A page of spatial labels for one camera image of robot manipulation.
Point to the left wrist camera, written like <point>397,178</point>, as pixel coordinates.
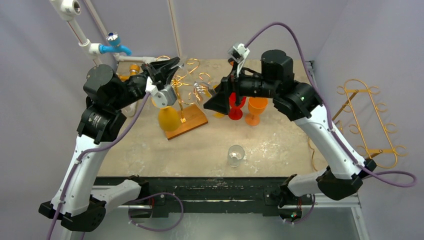
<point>165,97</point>

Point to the orange brass tap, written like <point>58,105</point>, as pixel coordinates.
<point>134,69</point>

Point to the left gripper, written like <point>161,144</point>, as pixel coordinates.
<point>162,71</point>

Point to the yellow plastic goblet back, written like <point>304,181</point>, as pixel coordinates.
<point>217,115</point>

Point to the yellow plastic goblet front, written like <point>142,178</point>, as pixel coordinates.
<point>168,119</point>

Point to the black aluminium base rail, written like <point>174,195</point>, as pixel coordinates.
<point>224,195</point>

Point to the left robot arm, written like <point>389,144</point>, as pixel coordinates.
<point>101,126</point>

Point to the gold wall hook rack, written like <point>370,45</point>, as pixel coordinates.
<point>368,114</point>

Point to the clear glass near front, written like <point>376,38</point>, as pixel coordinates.
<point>235,155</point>

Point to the blue tap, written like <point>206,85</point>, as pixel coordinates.
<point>115,45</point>

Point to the gold wire wine glass rack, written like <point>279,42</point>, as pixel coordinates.
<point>188,104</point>

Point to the yellow plastic goblet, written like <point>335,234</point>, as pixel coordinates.
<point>217,115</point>
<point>168,119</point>

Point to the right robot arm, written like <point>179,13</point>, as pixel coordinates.
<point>302,105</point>

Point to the orange plastic goblet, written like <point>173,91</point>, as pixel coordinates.
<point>256,106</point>

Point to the ribbed clear wine glass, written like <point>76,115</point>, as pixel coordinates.
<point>204,88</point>

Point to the red plastic goblet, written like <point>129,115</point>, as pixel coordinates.
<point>236,112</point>

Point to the white pvc pipe frame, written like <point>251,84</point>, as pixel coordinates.
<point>68,10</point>

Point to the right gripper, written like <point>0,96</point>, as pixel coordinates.
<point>233,87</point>

